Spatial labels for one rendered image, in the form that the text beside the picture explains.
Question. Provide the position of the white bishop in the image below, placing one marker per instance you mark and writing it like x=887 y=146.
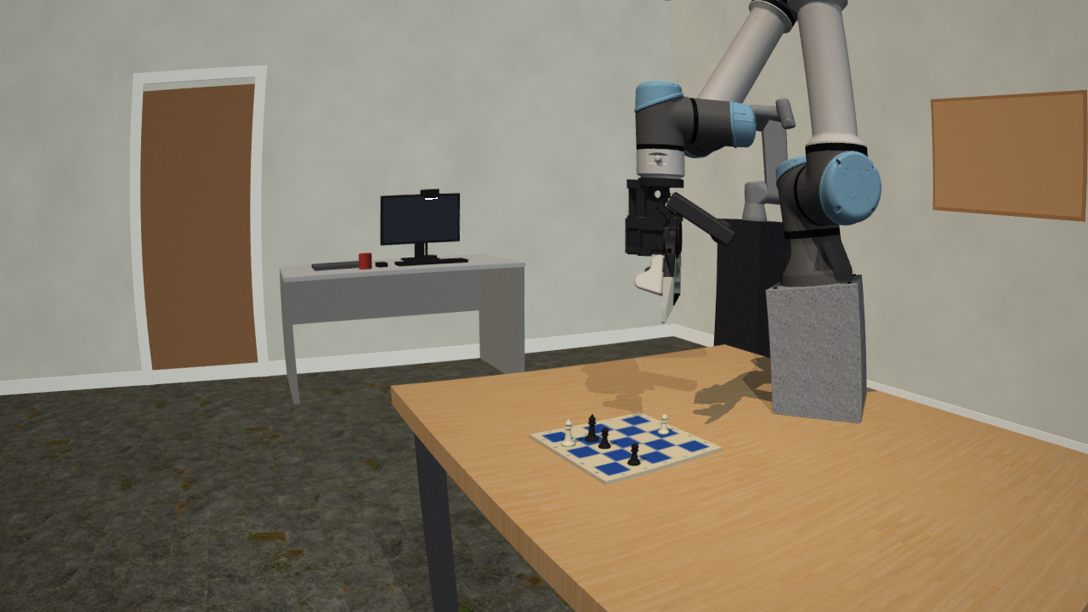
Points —
x=568 y=441

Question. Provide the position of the blue and cream chessboard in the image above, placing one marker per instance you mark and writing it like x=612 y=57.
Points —
x=608 y=466

